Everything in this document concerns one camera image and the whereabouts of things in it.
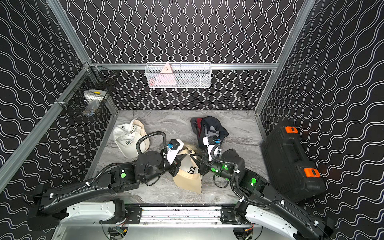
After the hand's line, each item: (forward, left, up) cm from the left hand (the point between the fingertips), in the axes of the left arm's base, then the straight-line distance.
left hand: (186, 151), depth 62 cm
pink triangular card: (+48, +17, +4) cm, 51 cm away
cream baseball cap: (+19, +30, -29) cm, 46 cm away
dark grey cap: (+36, -15, -28) cm, 48 cm away
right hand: (0, -2, -1) cm, 2 cm away
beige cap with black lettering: (-4, -1, -18) cm, 19 cm away
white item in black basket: (+29, +54, +1) cm, 61 cm away
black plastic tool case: (+7, -47, -11) cm, 49 cm away
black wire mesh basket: (+49, +64, +1) cm, 81 cm away
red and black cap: (+35, -4, -25) cm, 43 cm away
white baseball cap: (+26, +44, -30) cm, 60 cm away
